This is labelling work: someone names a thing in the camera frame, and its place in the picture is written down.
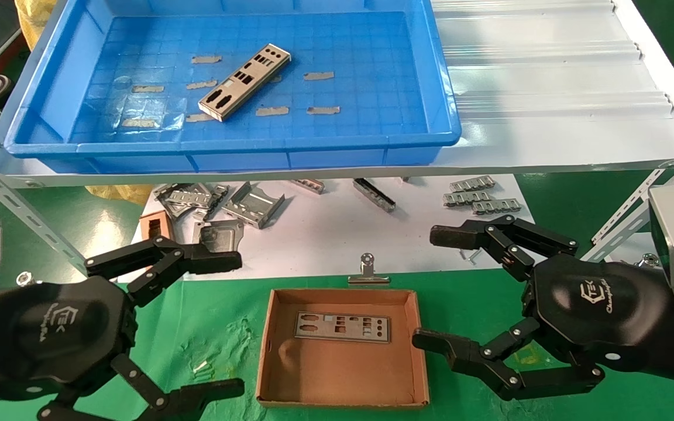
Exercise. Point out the green table cloth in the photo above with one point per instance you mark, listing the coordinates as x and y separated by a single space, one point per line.
214 316

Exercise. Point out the metal io shield plate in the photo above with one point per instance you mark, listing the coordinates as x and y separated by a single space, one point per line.
343 338
257 68

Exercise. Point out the white metal rack shelf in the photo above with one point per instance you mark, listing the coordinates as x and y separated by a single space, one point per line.
547 117

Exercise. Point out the u-shaped metal bracket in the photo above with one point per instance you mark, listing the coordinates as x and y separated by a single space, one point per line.
252 206

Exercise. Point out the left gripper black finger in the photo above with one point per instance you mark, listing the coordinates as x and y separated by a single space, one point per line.
215 261

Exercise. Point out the dark metal bar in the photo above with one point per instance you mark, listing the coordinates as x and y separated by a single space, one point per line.
374 195

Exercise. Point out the flat square metal bracket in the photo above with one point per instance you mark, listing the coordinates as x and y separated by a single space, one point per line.
220 234

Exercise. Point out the blue plastic tray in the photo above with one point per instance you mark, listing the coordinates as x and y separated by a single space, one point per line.
372 58

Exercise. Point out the slotted metal angle brace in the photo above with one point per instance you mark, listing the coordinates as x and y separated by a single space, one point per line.
24 211
623 222

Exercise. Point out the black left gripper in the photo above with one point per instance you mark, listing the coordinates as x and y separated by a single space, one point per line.
56 333

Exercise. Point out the small bent metal bracket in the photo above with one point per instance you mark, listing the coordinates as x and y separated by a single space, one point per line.
219 193

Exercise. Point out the small white tape scrap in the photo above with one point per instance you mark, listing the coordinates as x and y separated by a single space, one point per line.
199 367

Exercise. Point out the small metal clip part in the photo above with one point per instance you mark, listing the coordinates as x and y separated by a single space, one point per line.
309 186

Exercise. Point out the brown cardboard box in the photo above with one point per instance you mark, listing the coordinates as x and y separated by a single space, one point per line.
343 374

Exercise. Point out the white paper sheet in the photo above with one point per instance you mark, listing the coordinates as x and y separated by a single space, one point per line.
325 234

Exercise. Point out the small metal hex key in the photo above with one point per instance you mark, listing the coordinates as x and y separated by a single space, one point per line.
470 255

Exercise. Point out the slotted metal clip strip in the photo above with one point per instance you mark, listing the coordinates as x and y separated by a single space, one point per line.
471 183
466 198
496 206

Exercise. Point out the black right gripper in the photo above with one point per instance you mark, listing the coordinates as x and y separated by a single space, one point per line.
594 310

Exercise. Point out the small brown cardboard tray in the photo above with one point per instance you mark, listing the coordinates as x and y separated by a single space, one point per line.
152 225

